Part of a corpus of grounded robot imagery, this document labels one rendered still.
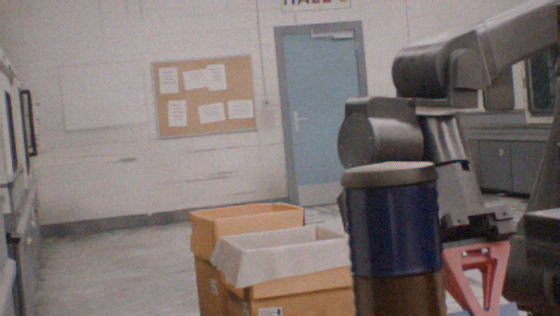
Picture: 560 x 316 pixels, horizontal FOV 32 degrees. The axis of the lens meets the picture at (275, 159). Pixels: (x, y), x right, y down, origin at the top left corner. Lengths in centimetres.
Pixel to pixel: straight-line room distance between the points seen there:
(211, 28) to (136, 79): 107
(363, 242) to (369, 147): 50
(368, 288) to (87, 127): 1100
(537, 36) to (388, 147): 23
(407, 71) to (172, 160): 1052
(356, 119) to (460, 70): 11
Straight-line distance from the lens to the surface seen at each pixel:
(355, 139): 90
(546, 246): 63
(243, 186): 1159
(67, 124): 1135
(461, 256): 90
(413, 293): 38
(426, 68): 93
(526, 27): 103
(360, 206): 38
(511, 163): 1086
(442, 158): 92
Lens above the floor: 122
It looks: 3 degrees down
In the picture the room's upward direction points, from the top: 5 degrees counter-clockwise
